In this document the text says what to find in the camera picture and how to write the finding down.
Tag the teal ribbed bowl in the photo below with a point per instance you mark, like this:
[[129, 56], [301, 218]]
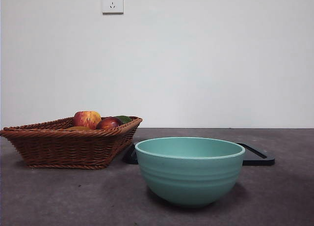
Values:
[[189, 179]]

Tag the brown-green kiwi fruit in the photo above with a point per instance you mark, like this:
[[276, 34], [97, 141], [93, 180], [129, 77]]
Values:
[[78, 128]]

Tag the green avocado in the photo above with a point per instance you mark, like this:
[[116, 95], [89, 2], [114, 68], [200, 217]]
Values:
[[125, 119]]

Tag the dark red apple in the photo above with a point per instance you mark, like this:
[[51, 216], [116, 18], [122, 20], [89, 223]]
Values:
[[108, 124]]

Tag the red and yellow apple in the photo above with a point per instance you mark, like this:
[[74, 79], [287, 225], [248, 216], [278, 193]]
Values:
[[86, 119]]

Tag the brown wicker basket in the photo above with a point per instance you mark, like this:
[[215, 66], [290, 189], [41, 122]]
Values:
[[61, 147]]

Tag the black rectangular tray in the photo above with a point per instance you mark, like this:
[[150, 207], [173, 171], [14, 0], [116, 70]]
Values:
[[257, 159]]

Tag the white wall socket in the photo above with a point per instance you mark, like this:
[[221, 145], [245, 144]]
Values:
[[112, 2]]

